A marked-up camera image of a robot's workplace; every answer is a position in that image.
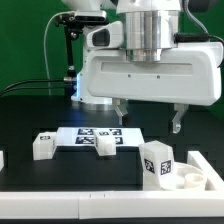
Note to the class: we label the black camera on stand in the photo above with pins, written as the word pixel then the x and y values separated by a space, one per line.
pixel 74 23

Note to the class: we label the white marker sheet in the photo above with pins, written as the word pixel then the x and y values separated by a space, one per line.
pixel 83 136

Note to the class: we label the white workspace border frame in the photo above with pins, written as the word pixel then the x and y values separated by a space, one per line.
pixel 119 204

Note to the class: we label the white round stool seat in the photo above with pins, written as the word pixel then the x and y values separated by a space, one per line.
pixel 184 177

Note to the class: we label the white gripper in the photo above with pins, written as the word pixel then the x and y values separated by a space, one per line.
pixel 187 74

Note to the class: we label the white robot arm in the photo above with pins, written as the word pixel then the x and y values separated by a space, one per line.
pixel 133 50

